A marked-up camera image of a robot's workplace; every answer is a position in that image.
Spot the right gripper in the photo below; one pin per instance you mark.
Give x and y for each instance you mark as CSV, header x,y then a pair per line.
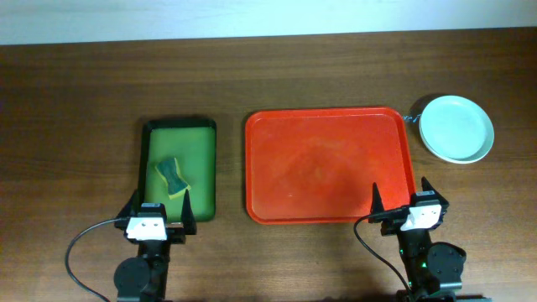
x,y
389,220

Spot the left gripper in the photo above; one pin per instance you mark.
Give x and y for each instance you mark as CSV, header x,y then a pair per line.
x,y
177,228

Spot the yellow green sponge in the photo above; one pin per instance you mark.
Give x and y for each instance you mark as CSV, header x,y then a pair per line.
x,y
169,171

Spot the white plate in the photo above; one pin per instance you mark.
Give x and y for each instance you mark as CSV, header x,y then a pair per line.
x,y
457,145
455,126
459,142

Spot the white plate top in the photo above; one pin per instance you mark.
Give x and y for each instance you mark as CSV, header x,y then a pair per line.
x,y
459,142

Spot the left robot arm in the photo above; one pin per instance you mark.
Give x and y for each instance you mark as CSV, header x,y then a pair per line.
x,y
144,277

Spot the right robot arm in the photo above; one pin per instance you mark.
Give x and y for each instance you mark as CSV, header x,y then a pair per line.
x,y
433,269

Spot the green soapy water tray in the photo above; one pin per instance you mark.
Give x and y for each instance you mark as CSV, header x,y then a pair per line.
x,y
192,142

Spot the red plastic tray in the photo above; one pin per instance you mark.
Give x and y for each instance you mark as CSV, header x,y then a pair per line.
x,y
320,165

